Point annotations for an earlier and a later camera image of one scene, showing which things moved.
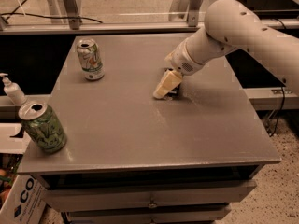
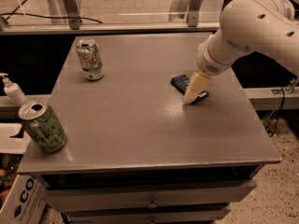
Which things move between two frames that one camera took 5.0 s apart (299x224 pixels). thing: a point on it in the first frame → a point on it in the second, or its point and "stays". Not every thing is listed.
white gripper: (182, 61) → (207, 63)
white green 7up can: (89, 56) stays
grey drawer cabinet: (133, 158) stays
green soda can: (42, 126) stays
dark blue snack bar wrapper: (174, 94) → (181, 83)
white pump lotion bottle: (13, 90) stays
